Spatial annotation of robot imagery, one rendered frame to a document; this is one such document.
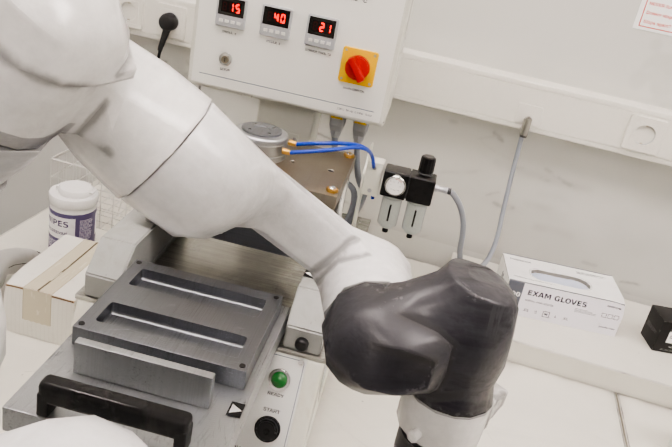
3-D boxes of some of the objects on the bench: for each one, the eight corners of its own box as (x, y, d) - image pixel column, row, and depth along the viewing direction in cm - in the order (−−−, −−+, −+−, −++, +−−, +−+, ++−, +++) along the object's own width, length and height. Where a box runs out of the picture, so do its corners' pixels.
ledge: (448, 268, 160) (452, 251, 158) (841, 378, 147) (851, 361, 145) (433, 338, 132) (438, 318, 131) (914, 481, 120) (927, 461, 118)
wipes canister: (64, 241, 140) (66, 172, 134) (103, 253, 139) (108, 184, 133) (37, 259, 132) (38, 187, 126) (78, 272, 131) (82, 200, 125)
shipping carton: (66, 275, 129) (67, 232, 126) (130, 295, 127) (133, 251, 124) (-3, 327, 112) (-3, 279, 109) (70, 351, 110) (72, 303, 107)
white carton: (493, 281, 148) (502, 251, 145) (600, 305, 147) (612, 275, 145) (498, 311, 137) (509, 279, 134) (615, 337, 136) (628, 305, 133)
